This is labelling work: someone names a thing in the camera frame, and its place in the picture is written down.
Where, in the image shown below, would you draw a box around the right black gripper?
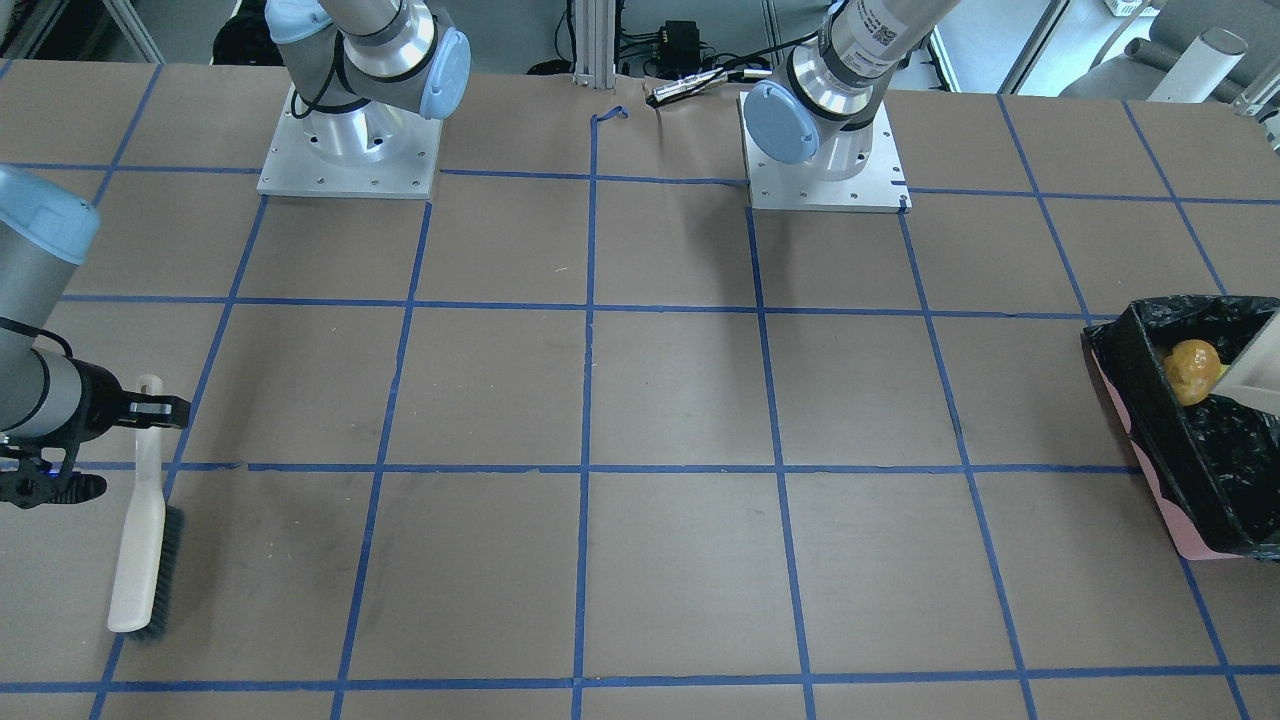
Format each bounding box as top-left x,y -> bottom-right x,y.
1,360 -> 192,509

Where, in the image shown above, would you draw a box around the white hand brush black bristles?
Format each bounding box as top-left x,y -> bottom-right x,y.
108,427 -> 186,643

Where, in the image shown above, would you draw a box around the beige plastic dustpan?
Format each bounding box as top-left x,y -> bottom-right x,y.
1211,311 -> 1279,416

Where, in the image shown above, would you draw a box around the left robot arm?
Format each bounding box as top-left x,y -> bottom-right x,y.
742,1 -> 957,164

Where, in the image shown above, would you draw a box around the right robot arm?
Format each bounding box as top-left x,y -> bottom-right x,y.
1,1 -> 471,509

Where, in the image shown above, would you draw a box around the black lined trash bin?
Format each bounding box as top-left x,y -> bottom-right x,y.
1083,295 -> 1277,561

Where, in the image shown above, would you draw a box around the brown potato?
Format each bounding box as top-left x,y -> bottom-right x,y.
1161,340 -> 1230,407

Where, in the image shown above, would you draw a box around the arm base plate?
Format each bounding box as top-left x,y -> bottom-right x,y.
257,90 -> 443,200
741,104 -> 913,213

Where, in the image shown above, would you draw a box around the aluminium frame post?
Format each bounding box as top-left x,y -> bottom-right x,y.
567,0 -> 620,92

